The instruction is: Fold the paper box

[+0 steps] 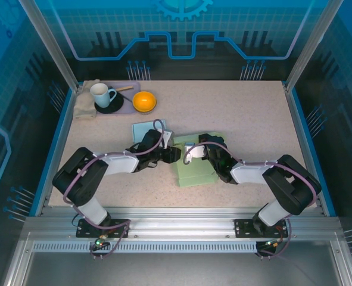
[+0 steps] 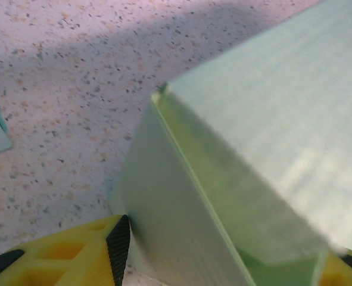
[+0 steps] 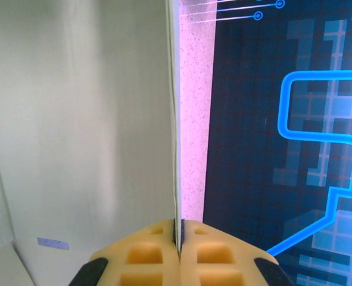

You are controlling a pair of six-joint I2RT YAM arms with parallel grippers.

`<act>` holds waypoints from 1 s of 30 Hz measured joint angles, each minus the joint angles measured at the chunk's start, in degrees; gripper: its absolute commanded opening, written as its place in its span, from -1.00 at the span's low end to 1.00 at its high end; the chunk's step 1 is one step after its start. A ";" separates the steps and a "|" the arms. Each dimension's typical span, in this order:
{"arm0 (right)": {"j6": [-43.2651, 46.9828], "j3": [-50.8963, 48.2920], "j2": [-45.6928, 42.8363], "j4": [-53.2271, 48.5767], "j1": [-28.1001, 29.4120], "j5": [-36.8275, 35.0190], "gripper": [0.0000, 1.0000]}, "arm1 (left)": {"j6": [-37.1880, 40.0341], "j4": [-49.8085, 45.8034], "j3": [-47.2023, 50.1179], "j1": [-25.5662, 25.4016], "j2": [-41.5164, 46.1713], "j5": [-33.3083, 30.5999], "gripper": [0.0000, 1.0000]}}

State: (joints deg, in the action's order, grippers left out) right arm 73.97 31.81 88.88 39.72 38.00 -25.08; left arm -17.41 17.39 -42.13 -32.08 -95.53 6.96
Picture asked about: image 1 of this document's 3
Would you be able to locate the light blue paper box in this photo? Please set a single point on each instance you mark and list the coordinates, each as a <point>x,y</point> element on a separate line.
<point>140,131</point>

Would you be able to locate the light green paper box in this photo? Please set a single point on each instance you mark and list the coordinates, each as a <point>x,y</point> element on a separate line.
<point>193,175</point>

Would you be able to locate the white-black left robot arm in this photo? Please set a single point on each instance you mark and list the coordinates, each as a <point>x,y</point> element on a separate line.
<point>119,164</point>

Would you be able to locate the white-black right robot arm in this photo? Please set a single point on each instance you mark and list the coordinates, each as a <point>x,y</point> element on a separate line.
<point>250,174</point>

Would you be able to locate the lilac tray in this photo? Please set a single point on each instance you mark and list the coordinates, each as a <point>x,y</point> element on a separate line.
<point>124,111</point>

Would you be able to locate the orange bowl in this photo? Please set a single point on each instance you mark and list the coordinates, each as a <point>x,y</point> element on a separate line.
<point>144,101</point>

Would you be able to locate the black saucer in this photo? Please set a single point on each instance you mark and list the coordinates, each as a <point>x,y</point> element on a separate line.
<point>116,105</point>

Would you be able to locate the white mug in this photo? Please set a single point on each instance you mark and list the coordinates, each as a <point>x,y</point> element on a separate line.
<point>99,95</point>

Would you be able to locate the beige cloth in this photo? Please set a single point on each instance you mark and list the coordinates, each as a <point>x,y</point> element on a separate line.
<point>83,107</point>

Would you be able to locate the blue table side strip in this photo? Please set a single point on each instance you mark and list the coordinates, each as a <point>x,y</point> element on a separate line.
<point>306,134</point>

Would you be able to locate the green-lit connector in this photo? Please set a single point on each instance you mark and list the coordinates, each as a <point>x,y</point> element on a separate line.
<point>274,243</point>
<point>99,242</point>

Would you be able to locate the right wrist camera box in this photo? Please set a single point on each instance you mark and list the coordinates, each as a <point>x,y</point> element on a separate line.
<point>196,152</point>

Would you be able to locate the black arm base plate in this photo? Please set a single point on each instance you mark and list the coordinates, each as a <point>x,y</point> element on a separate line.
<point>119,229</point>
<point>244,229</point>

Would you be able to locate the aluminium mounting rail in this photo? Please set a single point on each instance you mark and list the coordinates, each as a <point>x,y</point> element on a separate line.
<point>178,220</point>

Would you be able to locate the aluminium frame post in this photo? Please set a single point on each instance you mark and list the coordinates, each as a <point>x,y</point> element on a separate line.
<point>312,44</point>
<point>51,44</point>

